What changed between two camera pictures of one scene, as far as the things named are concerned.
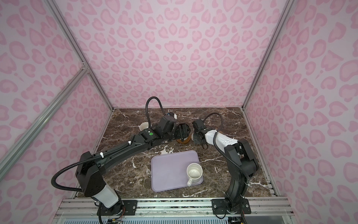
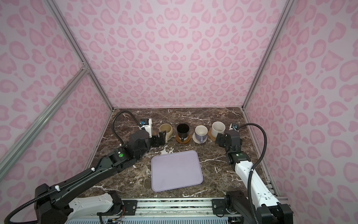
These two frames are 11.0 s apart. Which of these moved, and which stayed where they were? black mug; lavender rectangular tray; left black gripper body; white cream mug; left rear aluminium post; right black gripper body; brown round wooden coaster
Moved: white cream mug; left black gripper body; right black gripper body
Stayed: left rear aluminium post; lavender rectangular tray; black mug; brown round wooden coaster
